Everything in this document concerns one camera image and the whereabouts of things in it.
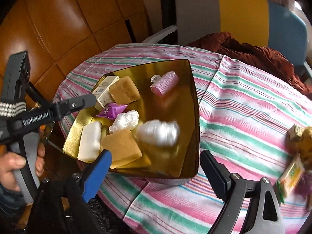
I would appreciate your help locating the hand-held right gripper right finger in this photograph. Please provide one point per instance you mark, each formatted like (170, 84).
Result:
(217, 175)

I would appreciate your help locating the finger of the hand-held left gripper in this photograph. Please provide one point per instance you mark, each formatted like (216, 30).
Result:
(75, 104)
(37, 93)

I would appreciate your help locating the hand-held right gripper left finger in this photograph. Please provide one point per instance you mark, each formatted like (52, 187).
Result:
(97, 173)

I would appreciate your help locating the beige carton box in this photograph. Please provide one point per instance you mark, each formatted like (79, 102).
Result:
(104, 91)

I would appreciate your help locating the white soap bar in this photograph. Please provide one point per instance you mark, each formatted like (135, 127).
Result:
(90, 141)

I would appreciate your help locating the brown sponge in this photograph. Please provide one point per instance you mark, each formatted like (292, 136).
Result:
(120, 148)
(124, 90)

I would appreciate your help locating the purple snack packet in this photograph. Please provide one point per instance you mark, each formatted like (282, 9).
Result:
(112, 110)

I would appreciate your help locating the yellow sponge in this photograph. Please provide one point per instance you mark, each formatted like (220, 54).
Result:
(139, 162)

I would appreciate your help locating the white ball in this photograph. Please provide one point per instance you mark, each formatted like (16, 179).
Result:
(124, 121)
(158, 131)

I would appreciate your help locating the green yellow cracker packet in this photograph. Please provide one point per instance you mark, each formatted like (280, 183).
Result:
(291, 175)

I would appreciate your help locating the gold tin box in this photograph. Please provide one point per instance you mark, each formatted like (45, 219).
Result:
(168, 117)

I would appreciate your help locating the green tea box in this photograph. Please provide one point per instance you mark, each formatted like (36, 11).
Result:
(295, 131)

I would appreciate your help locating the yellow plush toy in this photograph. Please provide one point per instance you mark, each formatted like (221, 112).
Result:
(306, 143)

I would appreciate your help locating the person's left forearm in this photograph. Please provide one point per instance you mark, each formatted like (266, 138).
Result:
(8, 199)

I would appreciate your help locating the person's left hand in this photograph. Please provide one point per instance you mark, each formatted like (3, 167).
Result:
(12, 163)

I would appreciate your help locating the striped tablecloth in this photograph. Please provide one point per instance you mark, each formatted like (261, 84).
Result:
(234, 117)

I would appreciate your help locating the wooden cabinet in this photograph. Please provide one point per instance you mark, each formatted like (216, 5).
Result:
(61, 22)

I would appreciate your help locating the dark red jacket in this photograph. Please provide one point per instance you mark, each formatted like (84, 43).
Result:
(258, 53)

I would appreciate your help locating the grey yellow blue chair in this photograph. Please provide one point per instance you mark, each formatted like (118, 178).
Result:
(238, 17)

